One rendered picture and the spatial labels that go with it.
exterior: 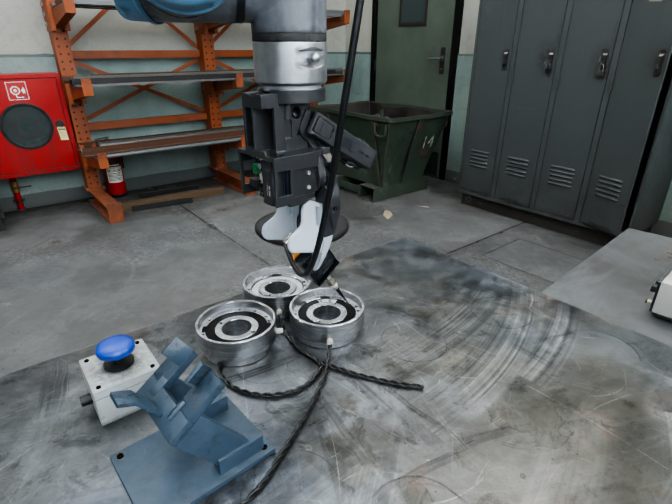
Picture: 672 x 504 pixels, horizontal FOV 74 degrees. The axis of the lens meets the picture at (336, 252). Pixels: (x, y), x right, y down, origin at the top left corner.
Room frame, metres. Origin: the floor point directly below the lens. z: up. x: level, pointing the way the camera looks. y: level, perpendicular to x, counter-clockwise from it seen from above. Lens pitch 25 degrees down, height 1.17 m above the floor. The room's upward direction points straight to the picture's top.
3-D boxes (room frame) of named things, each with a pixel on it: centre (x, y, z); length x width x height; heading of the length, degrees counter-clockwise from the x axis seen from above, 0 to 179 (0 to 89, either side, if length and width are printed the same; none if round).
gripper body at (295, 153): (0.50, 0.05, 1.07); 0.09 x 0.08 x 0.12; 131
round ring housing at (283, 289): (0.61, 0.09, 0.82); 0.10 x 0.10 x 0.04
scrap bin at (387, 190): (4.00, -0.36, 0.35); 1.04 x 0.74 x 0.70; 38
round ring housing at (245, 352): (0.50, 0.13, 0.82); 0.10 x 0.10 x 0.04
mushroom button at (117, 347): (0.41, 0.25, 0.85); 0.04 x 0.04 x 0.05
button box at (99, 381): (0.41, 0.25, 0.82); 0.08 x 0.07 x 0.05; 128
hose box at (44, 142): (3.51, 2.16, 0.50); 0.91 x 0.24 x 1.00; 128
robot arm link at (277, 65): (0.50, 0.04, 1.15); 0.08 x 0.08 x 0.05
